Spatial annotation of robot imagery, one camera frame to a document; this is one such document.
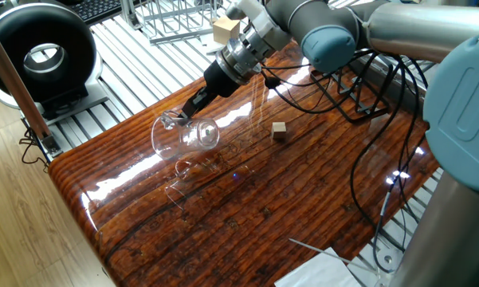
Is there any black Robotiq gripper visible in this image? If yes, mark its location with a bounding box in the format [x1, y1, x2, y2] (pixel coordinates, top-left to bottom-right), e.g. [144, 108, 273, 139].
[178, 59, 242, 120]

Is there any clear glass cup with handle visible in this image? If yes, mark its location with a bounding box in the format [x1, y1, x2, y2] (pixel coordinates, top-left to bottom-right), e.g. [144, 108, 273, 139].
[150, 110, 221, 161]

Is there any large wooden block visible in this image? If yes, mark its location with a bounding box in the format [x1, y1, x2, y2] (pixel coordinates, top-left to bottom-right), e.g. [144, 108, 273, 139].
[212, 15, 241, 46]

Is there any small wooden cube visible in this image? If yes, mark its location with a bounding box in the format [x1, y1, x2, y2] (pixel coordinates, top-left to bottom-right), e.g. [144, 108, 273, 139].
[271, 121, 288, 140]

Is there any glossy wood-pattern table mat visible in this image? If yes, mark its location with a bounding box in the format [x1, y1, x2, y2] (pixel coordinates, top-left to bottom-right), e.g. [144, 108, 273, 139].
[47, 39, 442, 287]

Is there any black keyboard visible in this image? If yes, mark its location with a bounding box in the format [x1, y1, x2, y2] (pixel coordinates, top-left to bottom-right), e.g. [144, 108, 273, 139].
[69, 0, 124, 26]

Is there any white paper sheet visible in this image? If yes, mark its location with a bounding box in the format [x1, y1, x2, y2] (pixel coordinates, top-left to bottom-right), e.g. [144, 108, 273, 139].
[273, 246, 362, 287]

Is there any silver wire rack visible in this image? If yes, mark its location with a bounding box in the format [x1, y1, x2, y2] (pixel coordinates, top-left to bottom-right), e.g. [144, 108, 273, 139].
[119, 0, 224, 45]

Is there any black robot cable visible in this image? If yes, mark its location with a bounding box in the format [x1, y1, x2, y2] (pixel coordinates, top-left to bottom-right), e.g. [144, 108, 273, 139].
[261, 49, 430, 256]

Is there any black wire cup rack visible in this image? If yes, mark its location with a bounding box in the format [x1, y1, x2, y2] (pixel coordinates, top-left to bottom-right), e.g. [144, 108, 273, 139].
[310, 51, 395, 124]

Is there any thin black tangled wire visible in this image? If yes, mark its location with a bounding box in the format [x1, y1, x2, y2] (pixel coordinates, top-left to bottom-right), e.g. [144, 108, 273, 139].
[18, 127, 49, 173]

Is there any metal frame post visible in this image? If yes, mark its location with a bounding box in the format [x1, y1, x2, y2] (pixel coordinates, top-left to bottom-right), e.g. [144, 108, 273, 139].
[0, 18, 64, 159]

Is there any thin white cable tie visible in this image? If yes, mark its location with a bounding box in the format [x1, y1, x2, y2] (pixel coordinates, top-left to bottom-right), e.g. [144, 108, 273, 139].
[289, 238, 379, 276]

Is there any black ring-shaped device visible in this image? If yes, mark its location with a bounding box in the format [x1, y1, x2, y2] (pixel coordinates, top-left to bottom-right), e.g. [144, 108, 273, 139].
[0, 2, 111, 120]

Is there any grey cable with metal connector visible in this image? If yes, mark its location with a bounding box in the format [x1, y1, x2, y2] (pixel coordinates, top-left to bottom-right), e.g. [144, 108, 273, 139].
[372, 191, 395, 276]

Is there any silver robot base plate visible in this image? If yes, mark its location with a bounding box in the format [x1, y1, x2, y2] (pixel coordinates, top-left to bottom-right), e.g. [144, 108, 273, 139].
[376, 246, 403, 287]

